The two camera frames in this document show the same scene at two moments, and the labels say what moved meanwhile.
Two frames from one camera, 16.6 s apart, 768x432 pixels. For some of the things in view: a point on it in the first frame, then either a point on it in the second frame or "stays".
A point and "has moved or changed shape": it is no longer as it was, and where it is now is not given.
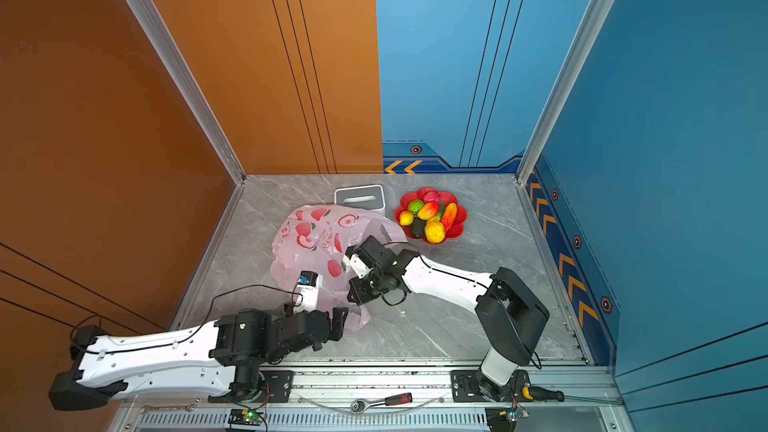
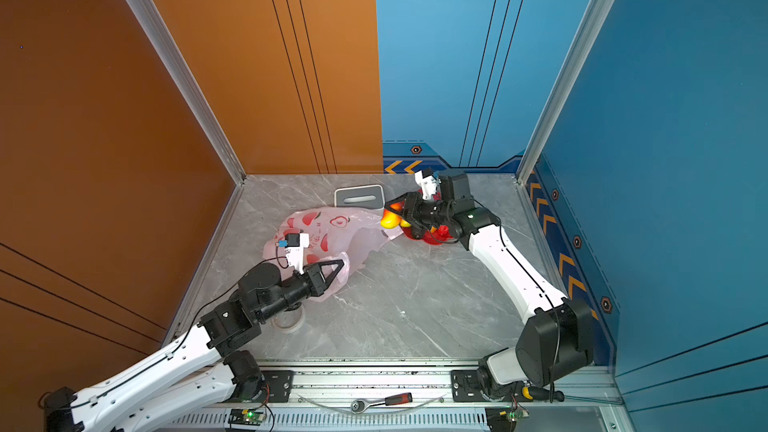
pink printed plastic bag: x=316 y=238 has moved or changed shape
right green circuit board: x=504 y=419 stays
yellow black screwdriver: x=542 y=393 stays
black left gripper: x=339 y=323 -> x=314 y=278
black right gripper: x=360 y=297 -> x=410 y=197
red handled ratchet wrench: x=360 y=405 stays
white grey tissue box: x=370 y=197 stays
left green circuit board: x=245 y=417 stays
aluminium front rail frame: x=563 y=399 stays
